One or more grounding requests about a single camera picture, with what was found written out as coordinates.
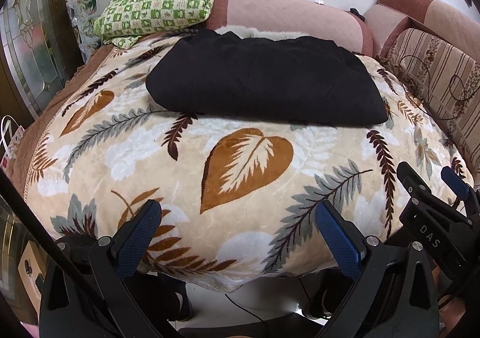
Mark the white cable loop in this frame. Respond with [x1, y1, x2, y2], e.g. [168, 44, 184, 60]
[0, 115, 26, 163]

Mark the black coat with fur collar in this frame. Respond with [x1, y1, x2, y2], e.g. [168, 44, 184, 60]
[145, 29, 388, 127]

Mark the green printed plastic bag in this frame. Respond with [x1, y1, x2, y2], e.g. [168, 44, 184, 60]
[65, 0, 101, 63]

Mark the leaf pattern beige blanket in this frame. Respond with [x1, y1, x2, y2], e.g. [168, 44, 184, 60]
[7, 34, 473, 292]

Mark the green patterned folded quilt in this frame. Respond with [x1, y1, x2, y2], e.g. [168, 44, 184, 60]
[94, 0, 215, 49]

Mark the small black object on bolster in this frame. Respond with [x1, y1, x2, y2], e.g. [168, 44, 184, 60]
[349, 8, 365, 22]

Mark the pink quilted bolster cushion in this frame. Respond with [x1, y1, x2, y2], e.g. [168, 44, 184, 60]
[205, 0, 374, 56]

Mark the striped floral sofa backrest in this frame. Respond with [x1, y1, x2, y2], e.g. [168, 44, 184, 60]
[383, 28, 479, 183]

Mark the glass panel door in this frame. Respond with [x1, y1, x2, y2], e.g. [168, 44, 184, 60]
[1, 0, 69, 118]

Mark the black thin cable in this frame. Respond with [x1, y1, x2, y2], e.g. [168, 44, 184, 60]
[389, 54, 480, 121]

